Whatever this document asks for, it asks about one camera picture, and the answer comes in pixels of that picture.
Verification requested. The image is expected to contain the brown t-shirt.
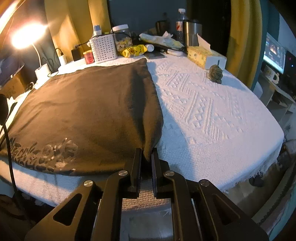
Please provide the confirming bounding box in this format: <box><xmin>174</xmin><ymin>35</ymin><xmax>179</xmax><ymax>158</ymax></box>
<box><xmin>1</xmin><ymin>58</ymin><xmax>164</xmax><ymax>176</ymax></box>

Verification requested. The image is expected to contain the small green stone figure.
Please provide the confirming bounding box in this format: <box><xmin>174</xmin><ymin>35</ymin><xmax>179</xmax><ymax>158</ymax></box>
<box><xmin>209</xmin><ymin>65</ymin><xmax>223</xmax><ymax>84</ymax></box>

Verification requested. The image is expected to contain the black smartphone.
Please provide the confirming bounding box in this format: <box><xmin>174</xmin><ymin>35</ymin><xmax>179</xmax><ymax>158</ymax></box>
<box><xmin>144</xmin><ymin>52</ymin><xmax>165</xmax><ymax>60</ymax></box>

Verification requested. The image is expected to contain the yellow tissue box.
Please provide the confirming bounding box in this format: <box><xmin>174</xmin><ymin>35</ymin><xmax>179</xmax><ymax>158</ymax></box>
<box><xmin>187</xmin><ymin>34</ymin><xmax>227</xmax><ymax>70</ymax></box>

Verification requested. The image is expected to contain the white power strip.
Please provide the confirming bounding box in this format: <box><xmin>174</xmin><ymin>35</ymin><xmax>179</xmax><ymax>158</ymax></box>
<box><xmin>58</xmin><ymin>59</ymin><xmax>86</xmax><ymax>72</ymax></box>

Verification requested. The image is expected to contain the yellow snack bag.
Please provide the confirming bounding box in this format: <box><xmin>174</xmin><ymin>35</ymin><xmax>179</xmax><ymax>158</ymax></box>
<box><xmin>120</xmin><ymin>44</ymin><xmax>147</xmax><ymax>58</ymax></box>

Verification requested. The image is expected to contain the red tin can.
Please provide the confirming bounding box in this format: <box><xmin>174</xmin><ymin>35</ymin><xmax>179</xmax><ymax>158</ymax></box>
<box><xmin>83</xmin><ymin>50</ymin><xmax>95</xmax><ymax>64</ymax></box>

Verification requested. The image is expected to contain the white perforated basket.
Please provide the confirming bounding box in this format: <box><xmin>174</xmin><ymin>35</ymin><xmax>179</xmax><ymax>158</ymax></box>
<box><xmin>89</xmin><ymin>34</ymin><xmax>117</xmax><ymax>63</ymax></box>

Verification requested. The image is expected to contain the black charger adapter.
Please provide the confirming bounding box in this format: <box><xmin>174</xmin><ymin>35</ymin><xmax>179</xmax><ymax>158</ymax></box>
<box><xmin>71</xmin><ymin>47</ymin><xmax>82</xmax><ymax>61</ymax></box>

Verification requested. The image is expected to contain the white charger adapter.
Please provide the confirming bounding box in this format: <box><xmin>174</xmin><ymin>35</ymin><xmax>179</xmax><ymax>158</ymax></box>
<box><xmin>58</xmin><ymin>55</ymin><xmax>68</xmax><ymax>66</ymax></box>

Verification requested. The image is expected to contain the wet wipes pack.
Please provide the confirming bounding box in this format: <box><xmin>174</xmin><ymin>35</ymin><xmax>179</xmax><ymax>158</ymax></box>
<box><xmin>139</xmin><ymin>31</ymin><xmax>184</xmax><ymax>50</ymax></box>

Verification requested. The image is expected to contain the clear snack jar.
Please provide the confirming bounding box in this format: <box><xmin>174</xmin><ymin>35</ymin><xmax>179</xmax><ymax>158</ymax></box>
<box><xmin>112</xmin><ymin>24</ymin><xmax>133</xmax><ymax>52</ymax></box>

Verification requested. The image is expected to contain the yellow curtain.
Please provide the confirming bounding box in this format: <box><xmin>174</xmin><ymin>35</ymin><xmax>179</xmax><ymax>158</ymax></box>
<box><xmin>226</xmin><ymin>1</ymin><xmax>262</xmax><ymax>88</ymax></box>

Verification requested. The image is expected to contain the cardboard box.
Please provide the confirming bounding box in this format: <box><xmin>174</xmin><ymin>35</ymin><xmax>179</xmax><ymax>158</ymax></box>
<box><xmin>1</xmin><ymin>66</ymin><xmax>33</xmax><ymax>99</ymax></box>

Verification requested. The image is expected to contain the white mug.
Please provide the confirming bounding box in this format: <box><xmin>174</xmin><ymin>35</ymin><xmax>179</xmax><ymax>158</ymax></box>
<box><xmin>263</xmin><ymin>65</ymin><xmax>280</xmax><ymax>84</ymax></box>

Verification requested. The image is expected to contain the plastic water bottle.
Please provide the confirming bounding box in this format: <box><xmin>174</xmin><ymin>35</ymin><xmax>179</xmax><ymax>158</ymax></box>
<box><xmin>176</xmin><ymin>8</ymin><xmax>188</xmax><ymax>43</ymax></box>

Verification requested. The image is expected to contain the stainless steel tumbler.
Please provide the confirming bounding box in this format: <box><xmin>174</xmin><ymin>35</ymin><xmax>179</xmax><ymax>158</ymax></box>
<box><xmin>183</xmin><ymin>20</ymin><xmax>202</xmax><ymax>53</ymax></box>

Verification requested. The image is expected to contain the computer monitor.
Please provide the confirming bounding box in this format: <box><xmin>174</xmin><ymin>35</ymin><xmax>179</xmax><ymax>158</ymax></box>
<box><xmin>263</xmin><ymin>33</ymin><xmax>286</xmax><ymax>74</ymax></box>

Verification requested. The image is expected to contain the tablet computer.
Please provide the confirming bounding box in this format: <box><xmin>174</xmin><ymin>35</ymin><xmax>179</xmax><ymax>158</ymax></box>
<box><xmin>0</xmin><ymin>54</ymin><xmax>25</xmax><ymax>87</ymax></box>

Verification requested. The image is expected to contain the white desk lamp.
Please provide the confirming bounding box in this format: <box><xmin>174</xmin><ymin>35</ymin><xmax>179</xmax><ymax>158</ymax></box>
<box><xmin>11</xmin><ymin>22</ymin><xmax>50</xmax><ymax>80</ymax></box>

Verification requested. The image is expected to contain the black strap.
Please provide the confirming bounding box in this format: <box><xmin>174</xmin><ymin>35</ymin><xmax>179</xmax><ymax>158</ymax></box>
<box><xmin>0</xmin><ymin>101</ymin><xmax>18</xmax><ymax>137</ymax></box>

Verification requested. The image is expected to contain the black braided cable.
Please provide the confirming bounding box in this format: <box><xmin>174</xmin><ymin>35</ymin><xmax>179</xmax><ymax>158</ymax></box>
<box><xmin>0</xmin><ymin>93</ymin><xmax>19</xmax><ymax>195</ymax></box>

